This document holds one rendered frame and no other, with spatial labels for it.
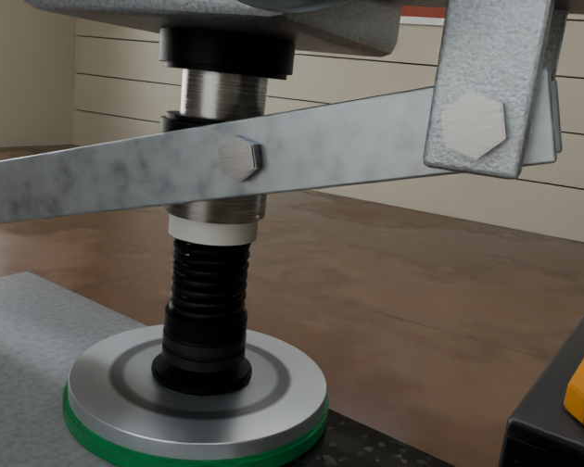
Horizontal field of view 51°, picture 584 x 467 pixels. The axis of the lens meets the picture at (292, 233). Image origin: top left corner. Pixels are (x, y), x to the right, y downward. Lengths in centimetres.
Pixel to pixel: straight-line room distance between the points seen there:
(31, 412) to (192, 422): 14
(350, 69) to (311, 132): 650
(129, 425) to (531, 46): 35
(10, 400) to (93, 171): 20
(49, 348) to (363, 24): 42
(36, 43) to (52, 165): 838
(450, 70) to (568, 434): 66
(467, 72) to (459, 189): 620
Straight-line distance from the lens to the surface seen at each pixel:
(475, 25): 33
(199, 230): 46
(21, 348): 64
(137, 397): 50
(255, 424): 47
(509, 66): 33
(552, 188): 639
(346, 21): 42
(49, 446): 50
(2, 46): 856
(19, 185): 53
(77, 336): 66
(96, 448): 48
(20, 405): 55
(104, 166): 47
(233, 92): 45
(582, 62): 637
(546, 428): 91
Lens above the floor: 114
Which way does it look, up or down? 13 degrees down
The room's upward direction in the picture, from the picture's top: 6 degrees clockwise
